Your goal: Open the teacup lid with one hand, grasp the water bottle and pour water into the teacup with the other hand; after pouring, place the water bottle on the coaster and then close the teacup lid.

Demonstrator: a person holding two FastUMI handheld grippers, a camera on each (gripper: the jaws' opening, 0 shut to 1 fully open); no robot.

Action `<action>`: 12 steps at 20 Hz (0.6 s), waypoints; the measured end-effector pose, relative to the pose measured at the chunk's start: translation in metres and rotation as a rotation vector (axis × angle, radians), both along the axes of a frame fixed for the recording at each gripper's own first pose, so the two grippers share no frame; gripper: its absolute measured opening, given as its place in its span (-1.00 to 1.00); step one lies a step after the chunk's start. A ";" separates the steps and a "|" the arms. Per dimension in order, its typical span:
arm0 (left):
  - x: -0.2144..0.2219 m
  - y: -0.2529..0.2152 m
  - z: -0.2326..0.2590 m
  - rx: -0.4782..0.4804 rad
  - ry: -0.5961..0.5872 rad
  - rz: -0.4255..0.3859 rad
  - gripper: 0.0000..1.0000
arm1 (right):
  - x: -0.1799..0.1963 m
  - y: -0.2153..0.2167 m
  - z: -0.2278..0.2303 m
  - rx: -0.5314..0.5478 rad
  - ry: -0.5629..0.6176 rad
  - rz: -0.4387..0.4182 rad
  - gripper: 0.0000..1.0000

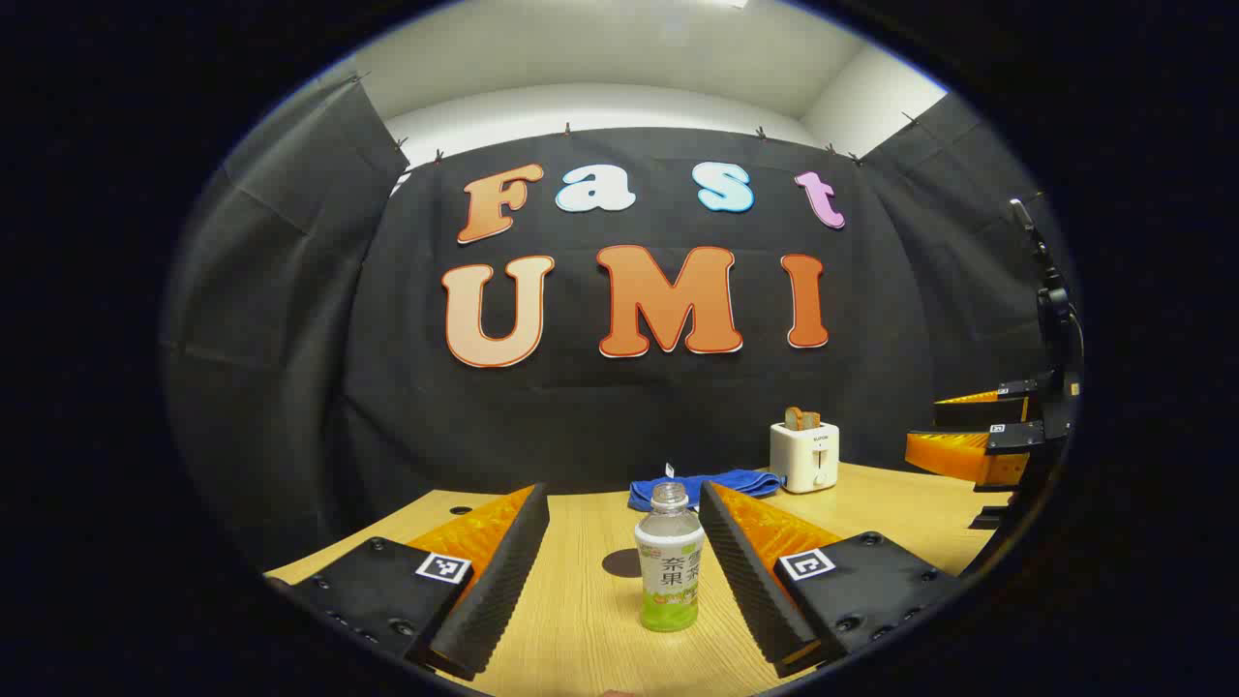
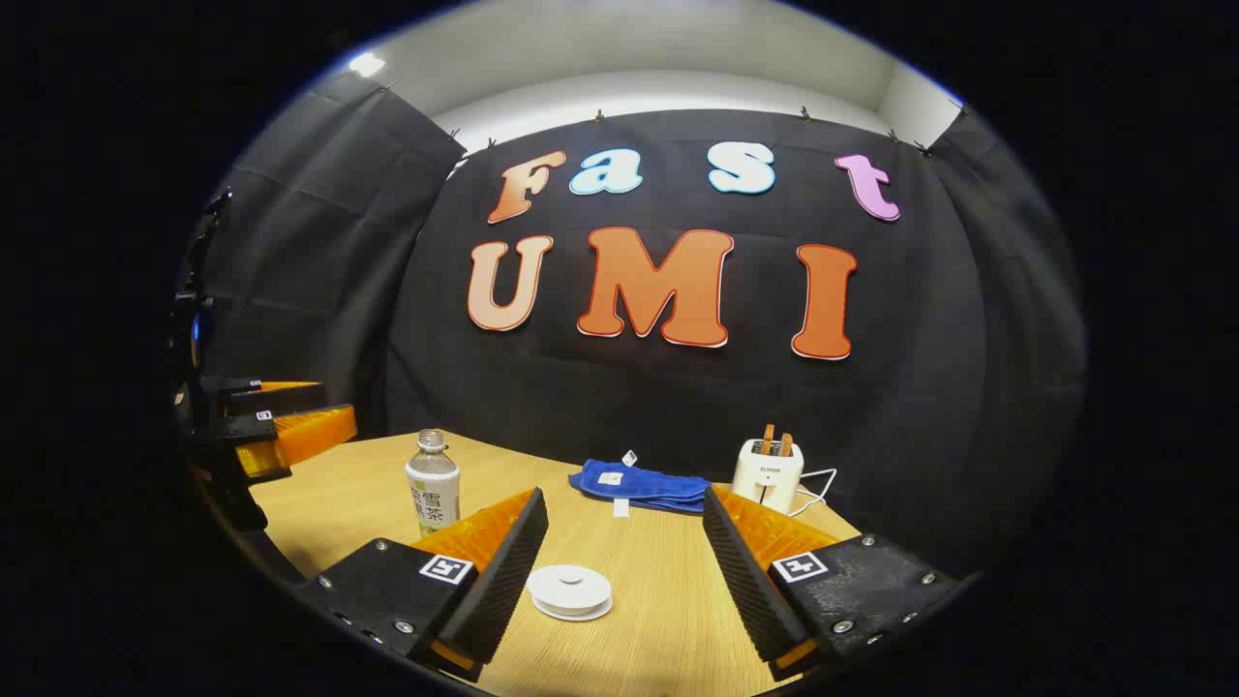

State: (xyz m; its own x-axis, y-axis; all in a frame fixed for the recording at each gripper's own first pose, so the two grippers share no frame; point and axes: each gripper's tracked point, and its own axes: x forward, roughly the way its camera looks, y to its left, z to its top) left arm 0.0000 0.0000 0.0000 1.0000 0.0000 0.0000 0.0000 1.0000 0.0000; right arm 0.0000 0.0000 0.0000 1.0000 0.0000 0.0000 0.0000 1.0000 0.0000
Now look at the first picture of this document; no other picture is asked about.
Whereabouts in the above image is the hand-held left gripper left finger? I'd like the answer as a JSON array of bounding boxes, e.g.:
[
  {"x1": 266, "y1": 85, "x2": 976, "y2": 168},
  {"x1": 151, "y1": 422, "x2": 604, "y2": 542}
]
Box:
[{"x1": 266, "y1": 483, "x2": 552, "y2": 682}]

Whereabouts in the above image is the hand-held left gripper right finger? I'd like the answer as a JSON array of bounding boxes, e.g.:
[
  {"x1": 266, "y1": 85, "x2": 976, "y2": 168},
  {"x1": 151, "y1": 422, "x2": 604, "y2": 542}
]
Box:
[{"x1": 698, "y1": 480, "x2": 965, "y2": 680}]

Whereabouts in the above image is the clear water bottle green label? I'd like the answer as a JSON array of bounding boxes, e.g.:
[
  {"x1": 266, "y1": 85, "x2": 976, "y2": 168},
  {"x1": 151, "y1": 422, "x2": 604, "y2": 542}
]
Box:
[{"x1": 634, "y1": 481, "x2": 705, "y2": 633}]

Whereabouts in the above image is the blue folded towel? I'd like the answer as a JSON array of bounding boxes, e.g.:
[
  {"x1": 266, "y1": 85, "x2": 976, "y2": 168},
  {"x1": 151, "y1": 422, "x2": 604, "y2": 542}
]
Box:
[{"x1": 627, "y1": 464, "x2": 783, "y2": 513}]

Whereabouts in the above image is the white toaster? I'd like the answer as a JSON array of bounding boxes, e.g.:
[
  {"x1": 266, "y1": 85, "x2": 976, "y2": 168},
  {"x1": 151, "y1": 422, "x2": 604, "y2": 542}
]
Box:
[{"x1": 770, "y1": 420, "x2": 841, "y2": 495}]

